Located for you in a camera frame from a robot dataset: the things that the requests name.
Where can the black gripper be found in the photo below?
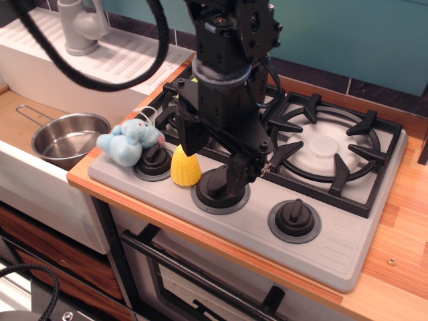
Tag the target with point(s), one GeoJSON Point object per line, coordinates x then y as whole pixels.
{"type": "Point", "coordinates": [226, 114]}

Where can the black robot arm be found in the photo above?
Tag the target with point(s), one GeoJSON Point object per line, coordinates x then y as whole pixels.
{"type": "Point", "coordinates": [231, 69]}

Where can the yellow toy corn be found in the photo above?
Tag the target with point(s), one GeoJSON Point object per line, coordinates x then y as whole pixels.
{"type": "Point", "coordinates": [185, 170]}

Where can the middle black stove knob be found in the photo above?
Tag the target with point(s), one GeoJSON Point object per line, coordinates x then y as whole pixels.
{"type": "Point", "coordinates": [211, 196]}

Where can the black stove knob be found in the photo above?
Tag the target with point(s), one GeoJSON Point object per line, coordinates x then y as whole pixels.
{"type": "Point", "coordinates": [211, 196]}
{"type": "Point", "coordinates": [294, 222]}
{"type": "Point", "coordinates": [154, 164]}

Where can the left black stove knob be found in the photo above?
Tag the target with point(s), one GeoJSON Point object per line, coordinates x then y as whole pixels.
{"type": "Point", "coordinates": [154, 164]}

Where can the left black burner grate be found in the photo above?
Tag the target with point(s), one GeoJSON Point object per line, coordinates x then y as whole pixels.
{"type": "Point", "coordinates": [254, 81]}

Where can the black burner grate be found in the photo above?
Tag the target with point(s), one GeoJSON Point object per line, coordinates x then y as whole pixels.
{"type": "Point", "coordinates": [344, 158]}
{"type": "Point", "coordinates": [254, 81]}

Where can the blue plush elephant toy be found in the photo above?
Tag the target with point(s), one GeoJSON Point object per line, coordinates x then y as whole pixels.
{"type": "Point", "coordinates": [124, 145]}

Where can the right black stove knob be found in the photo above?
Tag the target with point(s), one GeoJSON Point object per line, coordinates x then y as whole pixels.
{"type": "Point", "coordinates": [294, 222]}

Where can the right black burner grate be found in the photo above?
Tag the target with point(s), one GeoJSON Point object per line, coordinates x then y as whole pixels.
{"type": "Point", "coordinates": [344, 158]}

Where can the white oven door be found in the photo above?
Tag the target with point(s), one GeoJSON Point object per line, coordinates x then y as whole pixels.
{"type": "Point", "coordinates": [188, 282]}

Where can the grey toy stove top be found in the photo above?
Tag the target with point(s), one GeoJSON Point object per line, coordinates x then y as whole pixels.
{"type": "Point", "coordinates": [316, 206]}

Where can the grey toy faucet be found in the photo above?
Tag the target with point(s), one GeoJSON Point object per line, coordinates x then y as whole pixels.
{"type": "Point", "coordinates": [82, 29]}

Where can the white toy sink unit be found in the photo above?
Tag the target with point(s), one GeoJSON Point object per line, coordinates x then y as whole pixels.
{"type": "Point", "coordinates": [34, 90]}

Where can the black oven door handle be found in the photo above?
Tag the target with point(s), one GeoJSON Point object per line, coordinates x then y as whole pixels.
{"type": "Point", "coordinates": [142, 244]}

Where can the steel pot with handle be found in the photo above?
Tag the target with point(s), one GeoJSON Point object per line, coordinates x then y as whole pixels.
{"type": "Point", "coordinates": [66, 140]}

